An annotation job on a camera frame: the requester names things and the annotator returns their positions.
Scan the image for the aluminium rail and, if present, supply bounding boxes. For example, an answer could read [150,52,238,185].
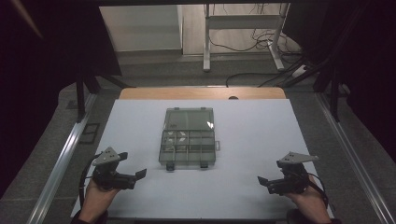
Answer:
[26,92,98,224]
[315,92,396,224]

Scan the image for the dark transparent compartment box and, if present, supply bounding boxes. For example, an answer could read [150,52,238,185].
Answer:
[158,106,221,172]

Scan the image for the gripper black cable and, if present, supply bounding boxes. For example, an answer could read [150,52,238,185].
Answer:
[307,172,330,209]
[78,152,104,208]

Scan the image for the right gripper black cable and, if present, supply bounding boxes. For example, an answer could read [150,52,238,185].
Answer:
[307,172,330,209]

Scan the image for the dark curtain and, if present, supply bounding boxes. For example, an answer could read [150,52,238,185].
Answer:
[0,0,123,200]
[283,0,396,162]

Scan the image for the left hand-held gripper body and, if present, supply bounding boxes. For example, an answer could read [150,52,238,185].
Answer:
[92,147,137,190]

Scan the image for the black floor cable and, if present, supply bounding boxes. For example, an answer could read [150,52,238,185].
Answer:
[225,72,292,89]

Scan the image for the tangle of black cables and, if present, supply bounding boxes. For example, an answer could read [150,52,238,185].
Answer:
[208,28,302,63]

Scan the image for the white power strip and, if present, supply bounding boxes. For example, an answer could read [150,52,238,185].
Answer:
[291,63,308,78]

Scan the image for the white cabinet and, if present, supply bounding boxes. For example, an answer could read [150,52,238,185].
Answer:
[99,4,184,52]

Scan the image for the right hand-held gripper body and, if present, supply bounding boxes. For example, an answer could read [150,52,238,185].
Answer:
[266,151,320,196]

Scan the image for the person's right hand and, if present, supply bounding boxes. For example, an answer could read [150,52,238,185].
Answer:
[284,176,332,224]

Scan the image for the white desk frame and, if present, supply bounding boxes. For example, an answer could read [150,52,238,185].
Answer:
[203,3,290,73]

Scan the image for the person's left hand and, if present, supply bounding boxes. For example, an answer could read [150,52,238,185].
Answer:
[78,178,120,223]

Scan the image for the black metal stand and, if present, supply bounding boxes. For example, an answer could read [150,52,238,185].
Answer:
[75,66,135,123]
[281,0,375,123]

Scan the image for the dark floor plate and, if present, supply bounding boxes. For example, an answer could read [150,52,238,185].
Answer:
[78,122,101,145]

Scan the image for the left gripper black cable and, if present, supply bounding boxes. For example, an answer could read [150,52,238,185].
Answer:
[78,152,104,208]

